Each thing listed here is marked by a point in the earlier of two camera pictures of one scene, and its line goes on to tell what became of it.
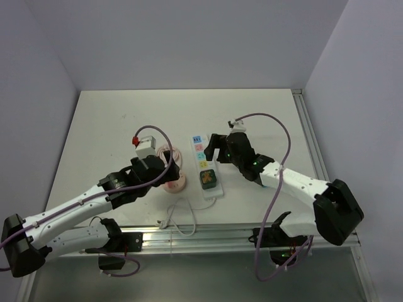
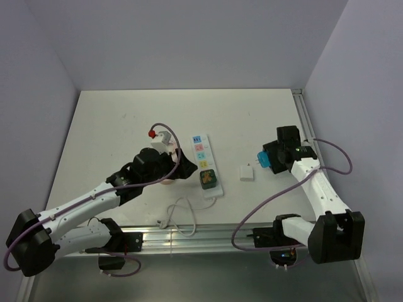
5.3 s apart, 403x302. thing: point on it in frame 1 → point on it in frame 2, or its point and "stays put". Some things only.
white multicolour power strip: (199, 143) stays put
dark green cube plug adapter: (208, 178) stays put
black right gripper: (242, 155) → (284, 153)
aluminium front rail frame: (237, 240) stays put
